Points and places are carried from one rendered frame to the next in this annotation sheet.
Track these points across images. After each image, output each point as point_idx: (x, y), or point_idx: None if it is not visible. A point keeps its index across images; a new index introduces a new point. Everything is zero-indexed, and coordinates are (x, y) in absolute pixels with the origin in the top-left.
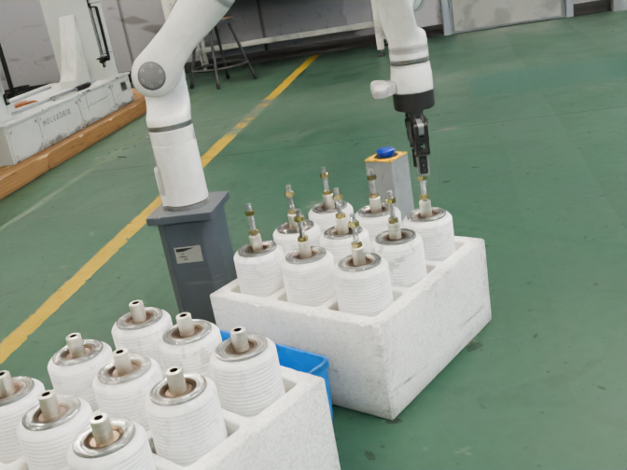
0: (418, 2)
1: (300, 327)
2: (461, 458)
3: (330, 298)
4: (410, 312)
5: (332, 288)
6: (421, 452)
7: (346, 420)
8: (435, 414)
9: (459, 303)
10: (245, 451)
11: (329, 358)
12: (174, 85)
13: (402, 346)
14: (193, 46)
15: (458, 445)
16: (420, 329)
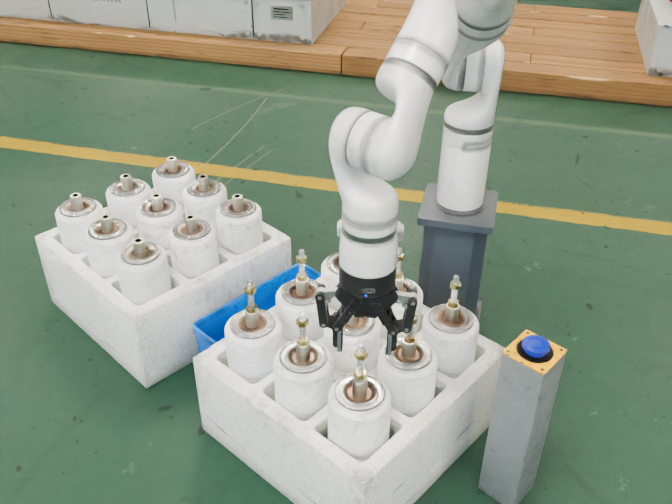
0: (356, 165)
1: None
2: (121, 464)
3: None
4: (228, 392)
5: (285, 331)
6: (146, 440)
7: None
8: (194, 460)
9: (302, 474)
10: (87, 286)
11: None
12: (450, 85)
13: (217, 401)
14: (452, 58)
15: (139, 466)
16: (240, 419)
